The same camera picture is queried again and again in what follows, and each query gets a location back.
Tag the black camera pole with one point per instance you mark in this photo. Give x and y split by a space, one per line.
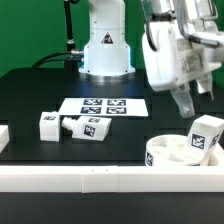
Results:
71 64

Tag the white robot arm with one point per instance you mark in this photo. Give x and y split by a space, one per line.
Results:
107 54

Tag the white marker sheet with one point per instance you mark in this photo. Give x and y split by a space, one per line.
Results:
104 107

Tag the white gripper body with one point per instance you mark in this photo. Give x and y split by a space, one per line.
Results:
175 54

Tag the white fence left wall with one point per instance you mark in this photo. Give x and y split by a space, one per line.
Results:
4 137

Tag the white fence front wall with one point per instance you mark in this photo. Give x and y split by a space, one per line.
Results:
110 179

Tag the white round stool seat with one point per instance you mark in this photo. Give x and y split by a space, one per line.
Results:
173 150

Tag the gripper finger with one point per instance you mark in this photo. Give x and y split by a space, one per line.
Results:
205 85
184 100

